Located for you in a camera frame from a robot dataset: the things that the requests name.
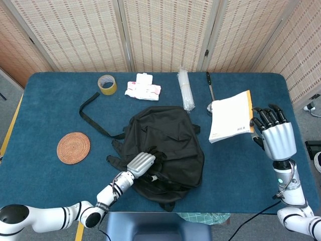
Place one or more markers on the round woven rattan coaster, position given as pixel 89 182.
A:
pixel 73 148

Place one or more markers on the clear plastic straw bundle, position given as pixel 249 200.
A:
pixel 186 93

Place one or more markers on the blue felt tablecloth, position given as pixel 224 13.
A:
pixel 250 170

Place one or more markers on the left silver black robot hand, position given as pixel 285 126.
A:
pixel 140 164

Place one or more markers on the black screen hinge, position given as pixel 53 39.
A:
pixel 31 40
pixel 206 52

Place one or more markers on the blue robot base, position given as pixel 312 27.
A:
pixel 155 228

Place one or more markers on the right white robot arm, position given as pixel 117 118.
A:
pixel 291 190

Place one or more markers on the white yellow-edged notebook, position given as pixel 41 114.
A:
pixel 228 120

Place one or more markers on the dark shoe with white sole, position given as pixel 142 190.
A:
pixel 318 163

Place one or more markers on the white pink wet wipes pack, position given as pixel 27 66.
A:
pixel 144 91

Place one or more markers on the white black shoe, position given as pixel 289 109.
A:
pixel 309 108

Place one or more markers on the black backpack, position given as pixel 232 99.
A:
pixel 175 140

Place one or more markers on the yellow floor tape strip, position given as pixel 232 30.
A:
pixel 79 233
pixel 11 125

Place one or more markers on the woven folding screen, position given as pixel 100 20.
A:
pixel 163 32

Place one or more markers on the black box on floor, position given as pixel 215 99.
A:
pixel 313 148

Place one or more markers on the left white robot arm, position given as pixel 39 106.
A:
pixel 50 216

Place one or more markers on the yellow packing tape roll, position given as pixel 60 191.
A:
pixel 110 91

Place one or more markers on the green checked cloth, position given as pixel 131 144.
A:
pixel 205 218

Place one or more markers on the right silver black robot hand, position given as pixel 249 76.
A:
pixel 279 138

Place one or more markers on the small white tissue pack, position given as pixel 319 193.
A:
pixel 144 78

